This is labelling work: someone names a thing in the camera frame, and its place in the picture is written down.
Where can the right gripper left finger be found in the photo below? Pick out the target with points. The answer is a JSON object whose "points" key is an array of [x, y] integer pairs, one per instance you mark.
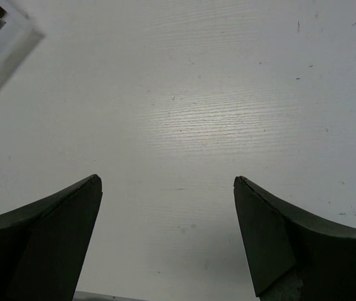
{"points": [[43, 244]]}

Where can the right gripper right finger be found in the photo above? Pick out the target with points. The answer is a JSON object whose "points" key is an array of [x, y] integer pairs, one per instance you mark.
{"points": [[293, 254]]}

